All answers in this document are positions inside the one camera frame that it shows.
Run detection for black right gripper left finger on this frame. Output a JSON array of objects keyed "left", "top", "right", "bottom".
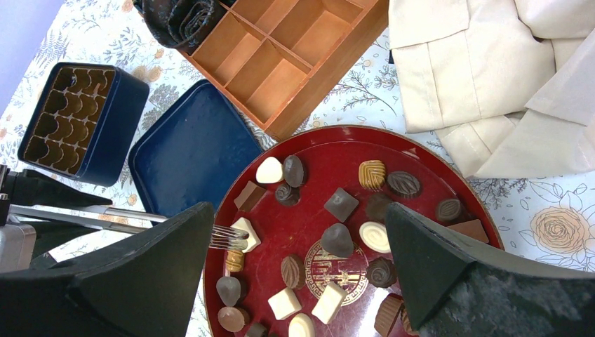
[{"left": 1, "top": 202, "right": 214, "bottom": 336}]

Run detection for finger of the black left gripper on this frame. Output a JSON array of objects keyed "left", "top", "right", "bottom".
[
  {"left": 1, "top": 165, "right": 112, "bottom": 207},
  {"left": 27, "top": 220, "right": 145, "bottom": 271}
]

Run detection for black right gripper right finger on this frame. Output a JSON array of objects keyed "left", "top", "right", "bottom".
[{"left": 385, "top": 202, "right": 594, "bottom": 336}]

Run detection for silver serving tongs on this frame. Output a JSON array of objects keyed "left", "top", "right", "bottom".
[{"left": 8, "top": 205, "right": 255, "bottom": 251}]

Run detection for dark shell chocolate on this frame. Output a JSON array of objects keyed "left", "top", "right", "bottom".
[{"left": 366, "top": 257, "right": 397, "bottom": 289}]

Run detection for blue chocolate tin box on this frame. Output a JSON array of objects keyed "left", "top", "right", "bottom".
[{"left": 18, "top": 62, "right": 149, "bottom": 187}]

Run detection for white rectangular chocolate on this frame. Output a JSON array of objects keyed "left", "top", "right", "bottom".
[{"left": 312, "top": 282, "right": 347, "bottom": 324}]

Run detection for white square chocolate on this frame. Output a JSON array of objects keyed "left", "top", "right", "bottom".
[{"left": 267, "top": 287, "right": 302, "bottom": 321}]

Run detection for blue tin lid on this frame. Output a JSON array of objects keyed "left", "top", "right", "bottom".
[{"left": 128, "top": 79, "right": 262, "bottom": 217}]

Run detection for red round tray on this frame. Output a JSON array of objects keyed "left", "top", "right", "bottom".
[{"left": 215, "top": 126, "right": 502, "bottom": 336}]

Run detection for beige crumpled cloth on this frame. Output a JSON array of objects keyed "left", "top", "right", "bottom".
[{"left": 388, "top": 1, "right": 594, "bottom": 178}]

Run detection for orange wooden divided box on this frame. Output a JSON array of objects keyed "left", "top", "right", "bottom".
[{"left": 186, "top": 0, "right": 389, "bottom": 140}]

